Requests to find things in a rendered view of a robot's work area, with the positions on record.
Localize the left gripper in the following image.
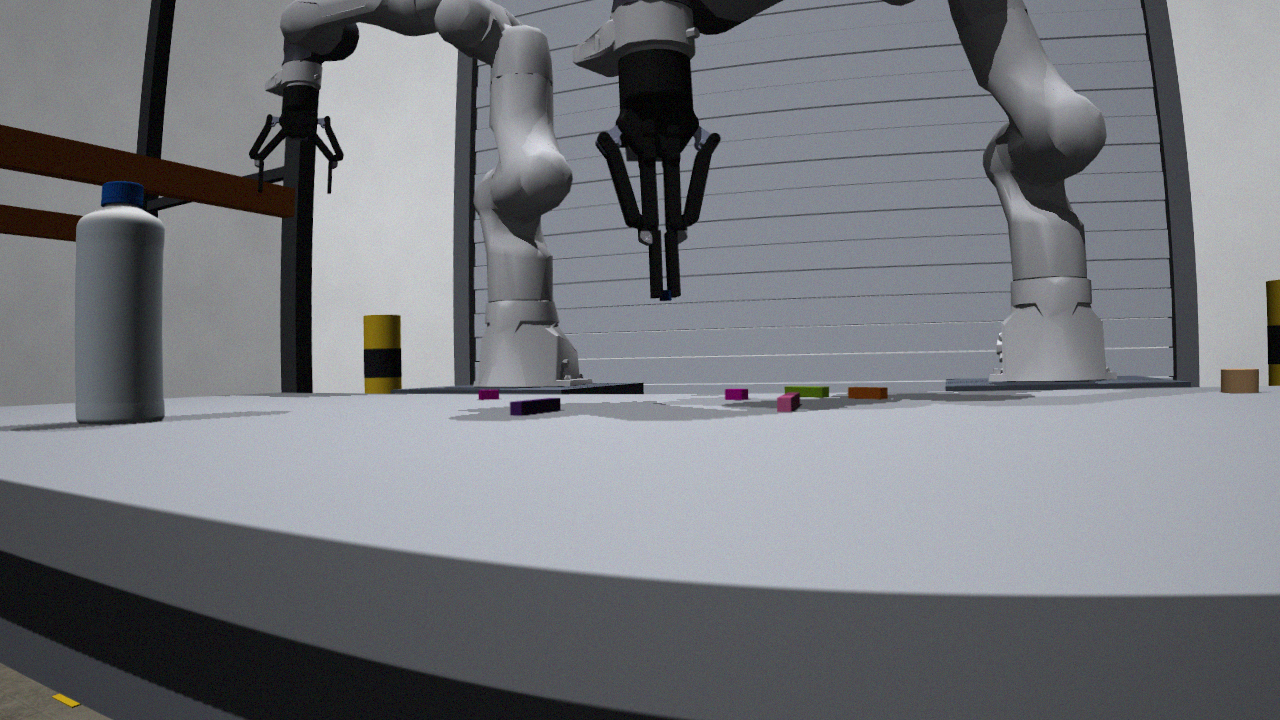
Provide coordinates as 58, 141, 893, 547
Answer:
595, 49, 721, 299

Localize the lime green rod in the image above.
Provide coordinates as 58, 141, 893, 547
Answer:
785, 386, 829, 398

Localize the orange rod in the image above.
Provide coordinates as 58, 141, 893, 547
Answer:
849, 387, 888, 398

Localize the brown cylinder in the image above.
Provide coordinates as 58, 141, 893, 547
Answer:
1221, 369, 1260, 393

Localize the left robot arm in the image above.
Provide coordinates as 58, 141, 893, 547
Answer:
573, 0, 1117, 380

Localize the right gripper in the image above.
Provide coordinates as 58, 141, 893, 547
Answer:
250, 85, 344, 193

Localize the white plastic bottle with blue cap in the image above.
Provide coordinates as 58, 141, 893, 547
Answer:
76, 181, 165, 424

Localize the dark purple rod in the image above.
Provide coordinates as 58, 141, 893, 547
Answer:
509, 398, 561, 416

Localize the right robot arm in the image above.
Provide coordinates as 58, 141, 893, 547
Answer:
265, 0, 593, 387

